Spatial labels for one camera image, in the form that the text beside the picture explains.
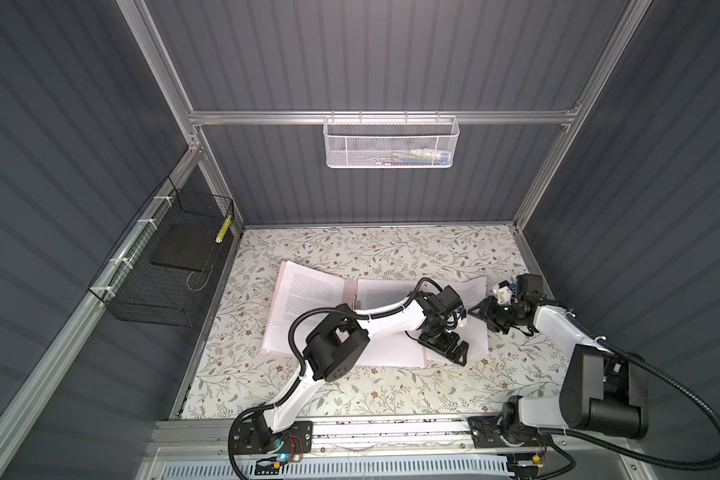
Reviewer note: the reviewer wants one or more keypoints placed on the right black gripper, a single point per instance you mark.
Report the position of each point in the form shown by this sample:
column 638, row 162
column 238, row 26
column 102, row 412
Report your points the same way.
column 482, row 314

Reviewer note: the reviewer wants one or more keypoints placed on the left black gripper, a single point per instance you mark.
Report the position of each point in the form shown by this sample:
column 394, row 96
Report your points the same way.
column 446, row 346

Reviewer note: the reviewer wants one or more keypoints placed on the white printed paper sheet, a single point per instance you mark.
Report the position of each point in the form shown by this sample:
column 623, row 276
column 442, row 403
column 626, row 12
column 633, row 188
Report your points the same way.
column 470, row 329

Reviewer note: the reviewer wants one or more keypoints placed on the corner white printed sheet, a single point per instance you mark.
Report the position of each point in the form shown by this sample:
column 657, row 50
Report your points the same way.
column 389, row 345

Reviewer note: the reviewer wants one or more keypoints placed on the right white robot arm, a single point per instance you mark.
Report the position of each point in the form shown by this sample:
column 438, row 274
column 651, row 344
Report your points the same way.
column 601, row 392

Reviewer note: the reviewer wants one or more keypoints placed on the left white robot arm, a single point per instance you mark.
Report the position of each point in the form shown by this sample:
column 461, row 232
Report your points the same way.
column 327, row 343

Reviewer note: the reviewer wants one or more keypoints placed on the pens in white basket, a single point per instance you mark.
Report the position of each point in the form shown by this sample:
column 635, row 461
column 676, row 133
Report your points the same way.
column 432, row 157

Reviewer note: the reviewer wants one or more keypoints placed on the yellow marker pen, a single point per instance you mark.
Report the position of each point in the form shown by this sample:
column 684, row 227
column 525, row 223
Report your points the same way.
column 223, row 230

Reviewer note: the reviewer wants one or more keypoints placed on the white wire mesh basket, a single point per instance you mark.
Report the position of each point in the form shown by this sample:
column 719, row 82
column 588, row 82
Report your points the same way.
column 354, row 142

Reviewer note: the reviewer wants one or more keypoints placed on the black wire mesh basket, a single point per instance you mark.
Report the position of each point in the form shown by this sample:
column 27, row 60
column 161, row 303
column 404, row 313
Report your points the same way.
column 167, row 268

